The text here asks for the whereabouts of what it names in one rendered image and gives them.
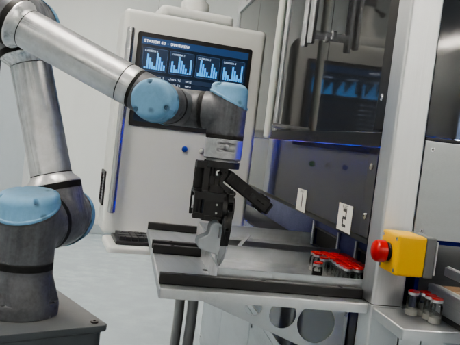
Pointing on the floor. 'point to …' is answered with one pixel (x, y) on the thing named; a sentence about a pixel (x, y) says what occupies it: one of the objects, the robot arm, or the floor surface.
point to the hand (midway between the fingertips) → (220, 261)
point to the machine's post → (400, 155)
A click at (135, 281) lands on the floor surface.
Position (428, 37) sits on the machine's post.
